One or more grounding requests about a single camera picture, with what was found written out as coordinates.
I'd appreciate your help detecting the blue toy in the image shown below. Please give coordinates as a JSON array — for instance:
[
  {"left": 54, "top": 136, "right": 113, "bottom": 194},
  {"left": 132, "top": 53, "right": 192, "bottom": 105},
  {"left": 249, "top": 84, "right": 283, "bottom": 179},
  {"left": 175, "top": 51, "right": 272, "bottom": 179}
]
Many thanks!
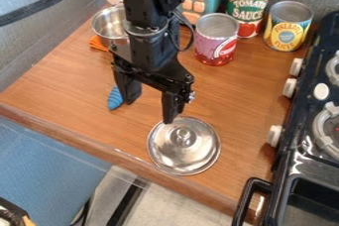
[{"left": 105, "top": 85, "right": 126, "bottom": 111}]

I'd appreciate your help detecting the yellow pineapple can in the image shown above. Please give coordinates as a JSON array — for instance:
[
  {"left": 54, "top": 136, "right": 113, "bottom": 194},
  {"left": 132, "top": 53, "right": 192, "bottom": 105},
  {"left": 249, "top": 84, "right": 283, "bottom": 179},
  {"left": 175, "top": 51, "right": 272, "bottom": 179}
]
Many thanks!
[{"left": 262, "top": 0, "right": 315, "bottom": 53}]

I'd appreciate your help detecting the toy stove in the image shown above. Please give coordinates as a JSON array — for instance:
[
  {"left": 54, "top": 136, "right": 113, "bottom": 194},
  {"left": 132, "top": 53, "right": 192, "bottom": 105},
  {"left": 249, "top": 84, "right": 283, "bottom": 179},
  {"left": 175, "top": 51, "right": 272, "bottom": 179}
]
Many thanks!
[{"left": 230, "top": 10, "right": 339, "bottom": 226}]

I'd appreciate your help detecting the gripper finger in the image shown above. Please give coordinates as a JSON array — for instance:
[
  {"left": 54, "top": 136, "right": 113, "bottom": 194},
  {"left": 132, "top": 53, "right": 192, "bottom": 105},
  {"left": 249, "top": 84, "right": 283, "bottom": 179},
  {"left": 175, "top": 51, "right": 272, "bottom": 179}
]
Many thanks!
[
  {"left": 160, "top": 90, "right": 187, "bottom": 125},
  {"left": 111, "top": 67, "right": 145, "bottom": 106}
]

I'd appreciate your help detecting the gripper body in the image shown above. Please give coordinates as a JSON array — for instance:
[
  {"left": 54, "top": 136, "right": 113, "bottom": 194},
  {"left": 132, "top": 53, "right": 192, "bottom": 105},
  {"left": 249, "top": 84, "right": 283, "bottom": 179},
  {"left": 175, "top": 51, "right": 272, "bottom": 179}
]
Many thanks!
[{"left": 108, "top": 16, "right": 196, "bottom": 104}]

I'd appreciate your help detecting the orange cloth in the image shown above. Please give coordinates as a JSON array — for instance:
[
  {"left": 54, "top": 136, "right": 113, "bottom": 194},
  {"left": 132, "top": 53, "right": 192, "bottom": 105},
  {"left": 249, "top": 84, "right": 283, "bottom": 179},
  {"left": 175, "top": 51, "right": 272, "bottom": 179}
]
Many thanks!
[{"left": 87, "top": 34, "right": 112, "bottom": 54}]

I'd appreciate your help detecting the red tomato sauce can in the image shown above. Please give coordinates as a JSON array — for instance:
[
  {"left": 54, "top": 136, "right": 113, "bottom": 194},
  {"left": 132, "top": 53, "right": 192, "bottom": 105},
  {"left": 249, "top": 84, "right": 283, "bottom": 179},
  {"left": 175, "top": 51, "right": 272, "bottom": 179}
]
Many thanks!
[{"left": 225, "top": 0, "right": 275, "bottom": 40}]

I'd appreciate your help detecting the pink can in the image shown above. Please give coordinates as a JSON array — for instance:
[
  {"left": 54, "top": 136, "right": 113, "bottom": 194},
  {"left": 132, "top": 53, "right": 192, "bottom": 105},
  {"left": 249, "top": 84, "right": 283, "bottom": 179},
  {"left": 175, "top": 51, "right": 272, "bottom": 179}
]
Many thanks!
[{"left": 193, "top": 12, "right": 242, "bottom": 67}]

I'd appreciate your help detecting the silver lid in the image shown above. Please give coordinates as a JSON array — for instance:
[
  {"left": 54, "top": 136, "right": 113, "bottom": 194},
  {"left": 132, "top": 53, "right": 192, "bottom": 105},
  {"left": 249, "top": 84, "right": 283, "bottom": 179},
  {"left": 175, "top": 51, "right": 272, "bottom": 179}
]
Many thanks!
[{"left": 145, "top": 115, "right": 223, "bottom": 176}]

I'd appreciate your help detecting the silver pot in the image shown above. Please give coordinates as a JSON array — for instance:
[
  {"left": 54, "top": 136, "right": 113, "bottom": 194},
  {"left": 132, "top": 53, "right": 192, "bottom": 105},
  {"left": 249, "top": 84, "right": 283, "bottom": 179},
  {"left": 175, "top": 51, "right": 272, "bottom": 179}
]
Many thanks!
[{"left": 89, "top": 3, "right": 133, "bottom": 50}]

